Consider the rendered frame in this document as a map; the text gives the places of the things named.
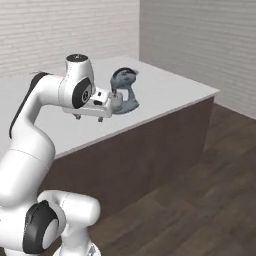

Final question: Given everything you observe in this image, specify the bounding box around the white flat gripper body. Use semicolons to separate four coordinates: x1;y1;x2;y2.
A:
62;96;114;119

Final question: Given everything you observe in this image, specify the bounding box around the grey-blue stand mixer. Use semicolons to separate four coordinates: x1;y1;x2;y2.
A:
109;67;141;116

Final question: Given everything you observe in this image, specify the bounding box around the dark brown kitchen island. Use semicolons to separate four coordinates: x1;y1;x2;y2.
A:
0;55;221;219

